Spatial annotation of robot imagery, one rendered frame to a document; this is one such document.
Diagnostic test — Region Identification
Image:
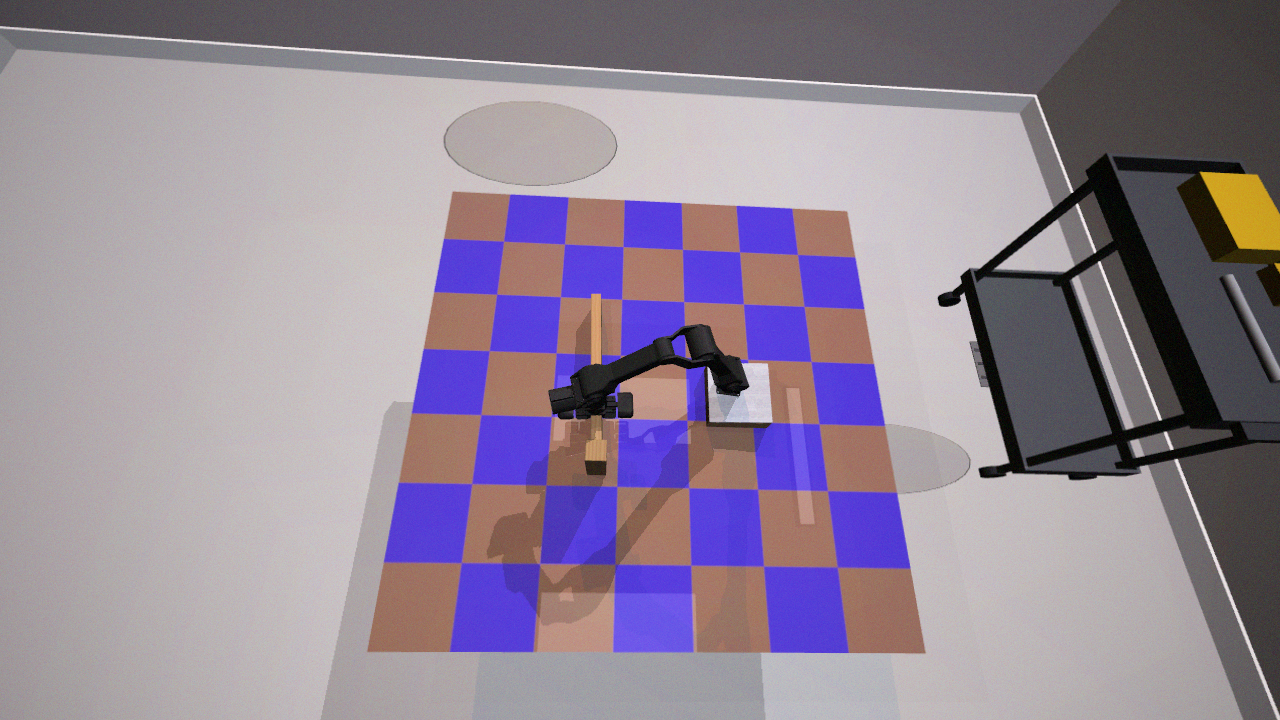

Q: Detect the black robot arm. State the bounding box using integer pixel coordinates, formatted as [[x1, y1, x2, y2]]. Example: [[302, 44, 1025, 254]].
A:
[[548, 324, 750, 415]]

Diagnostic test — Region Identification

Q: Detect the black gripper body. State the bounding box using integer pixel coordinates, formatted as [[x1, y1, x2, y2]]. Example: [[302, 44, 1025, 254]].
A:
[[557, 392, 634, 420]]

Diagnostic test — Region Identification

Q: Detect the brown wooden post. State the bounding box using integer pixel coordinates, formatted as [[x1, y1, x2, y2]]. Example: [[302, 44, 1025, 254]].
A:
[[585, 439, 607, 475]]

